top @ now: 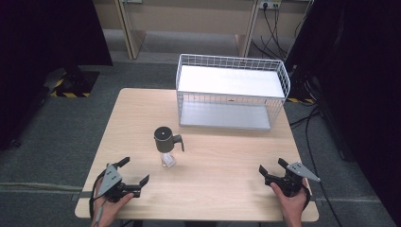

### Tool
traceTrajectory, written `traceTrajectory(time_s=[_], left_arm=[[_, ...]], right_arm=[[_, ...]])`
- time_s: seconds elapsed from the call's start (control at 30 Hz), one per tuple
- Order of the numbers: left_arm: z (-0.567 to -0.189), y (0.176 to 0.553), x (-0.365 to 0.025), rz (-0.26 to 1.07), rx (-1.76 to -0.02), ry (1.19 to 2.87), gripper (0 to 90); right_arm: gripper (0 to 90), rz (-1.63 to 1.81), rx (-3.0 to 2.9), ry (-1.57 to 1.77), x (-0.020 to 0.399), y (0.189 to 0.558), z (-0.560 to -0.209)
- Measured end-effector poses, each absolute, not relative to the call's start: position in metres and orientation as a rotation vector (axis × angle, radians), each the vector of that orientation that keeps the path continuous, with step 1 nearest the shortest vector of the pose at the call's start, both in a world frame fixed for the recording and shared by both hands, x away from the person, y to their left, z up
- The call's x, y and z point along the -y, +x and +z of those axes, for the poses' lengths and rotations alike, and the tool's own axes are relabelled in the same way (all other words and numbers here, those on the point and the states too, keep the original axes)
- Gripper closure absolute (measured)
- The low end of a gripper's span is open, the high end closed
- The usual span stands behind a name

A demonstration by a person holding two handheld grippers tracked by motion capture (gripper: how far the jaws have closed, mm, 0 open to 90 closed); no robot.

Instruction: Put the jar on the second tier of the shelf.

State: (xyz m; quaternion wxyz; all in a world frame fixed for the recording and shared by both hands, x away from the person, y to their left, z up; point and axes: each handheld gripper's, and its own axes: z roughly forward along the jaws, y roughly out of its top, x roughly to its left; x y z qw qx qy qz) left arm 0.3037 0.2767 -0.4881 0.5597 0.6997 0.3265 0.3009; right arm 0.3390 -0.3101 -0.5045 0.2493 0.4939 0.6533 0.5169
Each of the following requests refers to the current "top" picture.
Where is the light wooden desk frame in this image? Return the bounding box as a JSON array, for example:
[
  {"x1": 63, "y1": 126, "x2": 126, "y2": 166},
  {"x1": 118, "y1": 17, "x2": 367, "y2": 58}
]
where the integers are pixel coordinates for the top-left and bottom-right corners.
[{"x1": 92, "y1": 0, "x2": 314, "y2": 61}]

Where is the black floor cable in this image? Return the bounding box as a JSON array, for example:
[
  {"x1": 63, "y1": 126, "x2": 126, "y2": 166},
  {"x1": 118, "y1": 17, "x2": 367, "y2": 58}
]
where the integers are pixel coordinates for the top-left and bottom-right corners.
[{"x1": 288, "y1": 103, "x2": 344, "y2": 227}]

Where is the white power strip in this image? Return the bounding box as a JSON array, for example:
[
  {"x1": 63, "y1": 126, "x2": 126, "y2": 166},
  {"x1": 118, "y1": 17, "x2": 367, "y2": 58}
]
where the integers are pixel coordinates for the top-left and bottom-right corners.
[{"x1": 258, "y1": 0, "x2": 282, "y2": 10}]

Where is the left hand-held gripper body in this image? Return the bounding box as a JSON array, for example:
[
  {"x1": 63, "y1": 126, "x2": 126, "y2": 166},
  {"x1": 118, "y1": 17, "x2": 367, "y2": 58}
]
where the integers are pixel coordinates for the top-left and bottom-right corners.
[{"x1": 98, "y1": 162, "x2": 142, "y2": 203}]

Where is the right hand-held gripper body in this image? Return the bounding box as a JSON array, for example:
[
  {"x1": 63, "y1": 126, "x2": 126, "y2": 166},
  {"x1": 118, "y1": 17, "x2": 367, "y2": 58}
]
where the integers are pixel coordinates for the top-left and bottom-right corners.
[{"x1": 264, "y1": 161, "x2": 322, "y2": 199}]

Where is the person's right hand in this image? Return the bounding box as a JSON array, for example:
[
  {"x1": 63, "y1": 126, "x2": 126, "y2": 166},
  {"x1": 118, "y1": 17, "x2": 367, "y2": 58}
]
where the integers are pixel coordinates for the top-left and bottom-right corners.
[{"x1": 270, "y1": 178, "x2": 309, "y2": 227}]

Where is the grey floor cable cover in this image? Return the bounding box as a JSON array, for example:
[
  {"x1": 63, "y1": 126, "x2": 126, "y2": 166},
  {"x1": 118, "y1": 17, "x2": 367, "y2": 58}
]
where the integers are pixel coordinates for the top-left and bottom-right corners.
[{"x1": 0, "y1": 182, "x2": 83, "y2": 194}]

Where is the person's left hand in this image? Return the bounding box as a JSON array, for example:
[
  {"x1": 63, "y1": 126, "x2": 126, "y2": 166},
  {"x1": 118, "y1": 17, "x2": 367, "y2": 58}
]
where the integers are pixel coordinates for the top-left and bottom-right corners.
[{"x1": 91, "y1": 178, "x2": 135, "y2": 227}]

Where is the black strap of right gripper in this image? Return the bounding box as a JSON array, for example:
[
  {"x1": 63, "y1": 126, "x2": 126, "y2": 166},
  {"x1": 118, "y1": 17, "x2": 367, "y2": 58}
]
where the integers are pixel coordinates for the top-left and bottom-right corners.
[{"x1": 302, "y1": 184, "x2": 312, "y2": 212}]

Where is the dark curtain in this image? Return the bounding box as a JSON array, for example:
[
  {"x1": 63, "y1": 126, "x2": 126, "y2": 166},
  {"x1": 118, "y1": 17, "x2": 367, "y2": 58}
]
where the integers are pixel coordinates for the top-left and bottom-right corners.
[
  {"x1": 0, "y1": 0, "x2": 113, "y2": 151},
  {"x1": 285, "y1": 0, "x2": 401, "y2": 218}
]

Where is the black stand base striped edge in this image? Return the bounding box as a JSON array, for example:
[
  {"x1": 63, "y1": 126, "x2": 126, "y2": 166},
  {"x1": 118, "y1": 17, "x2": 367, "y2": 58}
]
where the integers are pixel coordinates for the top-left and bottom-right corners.
[{"x1": 44, "y1": 65, "x2": 100, "y2": 98}]

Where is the white wire rack shelf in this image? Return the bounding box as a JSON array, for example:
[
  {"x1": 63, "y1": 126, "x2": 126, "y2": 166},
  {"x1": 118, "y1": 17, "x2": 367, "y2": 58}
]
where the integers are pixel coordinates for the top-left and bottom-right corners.
[{"x1": 175, "y1": 53, "x2": 292, "y2": 131}]

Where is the bundle of black cables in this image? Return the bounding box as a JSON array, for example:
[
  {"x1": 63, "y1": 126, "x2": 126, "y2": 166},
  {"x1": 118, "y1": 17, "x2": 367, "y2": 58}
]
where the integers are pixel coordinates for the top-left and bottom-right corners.
[{"x1": 250, "y1": 6, "x2": 308, "y2": 61}]

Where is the clear bottle with dark pump cap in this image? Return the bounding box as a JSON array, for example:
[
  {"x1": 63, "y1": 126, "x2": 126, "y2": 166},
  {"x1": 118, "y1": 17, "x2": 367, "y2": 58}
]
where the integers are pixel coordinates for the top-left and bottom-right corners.
[{"x1": 153, "y1": 126, "x2": 185, "y2": 168}]

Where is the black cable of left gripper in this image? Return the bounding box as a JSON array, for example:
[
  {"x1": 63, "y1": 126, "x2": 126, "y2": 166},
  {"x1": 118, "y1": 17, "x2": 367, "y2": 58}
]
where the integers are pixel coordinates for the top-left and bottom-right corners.
[{"x1": 89, "y1": 169, "x2": 110, "y2": 227}]

